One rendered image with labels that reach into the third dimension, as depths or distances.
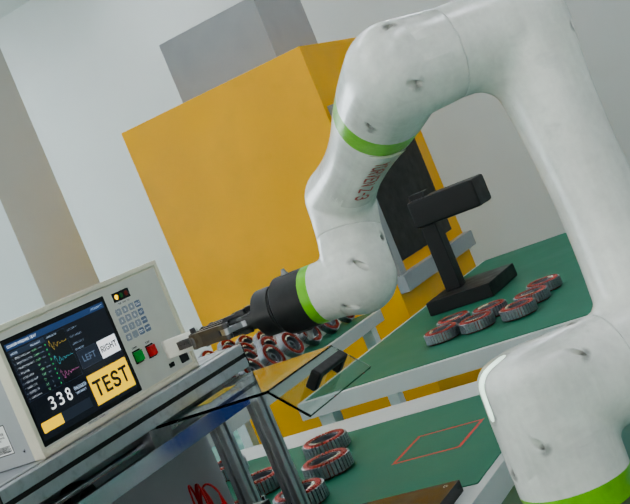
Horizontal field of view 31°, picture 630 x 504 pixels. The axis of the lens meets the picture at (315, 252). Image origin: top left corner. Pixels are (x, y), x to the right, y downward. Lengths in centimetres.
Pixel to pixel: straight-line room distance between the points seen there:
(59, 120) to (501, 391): 735
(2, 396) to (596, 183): 91
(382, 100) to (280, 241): 425
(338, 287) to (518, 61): 49
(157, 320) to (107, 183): 631
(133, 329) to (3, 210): 385
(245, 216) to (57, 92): 314
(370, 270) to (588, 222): 42
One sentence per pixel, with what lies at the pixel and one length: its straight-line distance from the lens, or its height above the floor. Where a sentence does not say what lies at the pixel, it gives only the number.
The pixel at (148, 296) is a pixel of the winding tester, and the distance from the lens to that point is 203.
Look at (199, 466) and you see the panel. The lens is 221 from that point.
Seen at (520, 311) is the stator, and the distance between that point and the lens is 339.
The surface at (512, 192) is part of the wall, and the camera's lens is 702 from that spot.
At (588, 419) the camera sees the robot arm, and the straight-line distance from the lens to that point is 129.
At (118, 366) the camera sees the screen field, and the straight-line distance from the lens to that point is 192.
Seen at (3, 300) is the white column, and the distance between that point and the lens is 592.
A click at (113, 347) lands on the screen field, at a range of 192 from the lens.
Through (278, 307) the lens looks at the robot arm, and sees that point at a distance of 174.
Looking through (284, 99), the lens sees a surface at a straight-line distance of 540.
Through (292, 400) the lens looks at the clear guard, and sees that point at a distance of 182.
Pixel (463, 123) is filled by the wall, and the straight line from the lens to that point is 705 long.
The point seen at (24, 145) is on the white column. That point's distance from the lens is 605.
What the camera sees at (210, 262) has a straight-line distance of 576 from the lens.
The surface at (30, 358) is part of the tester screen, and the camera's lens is 178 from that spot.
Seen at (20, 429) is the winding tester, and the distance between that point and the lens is 176.
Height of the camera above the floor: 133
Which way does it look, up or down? 3 degrees down
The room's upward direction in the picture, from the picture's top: 23 degrees counter-clockwise
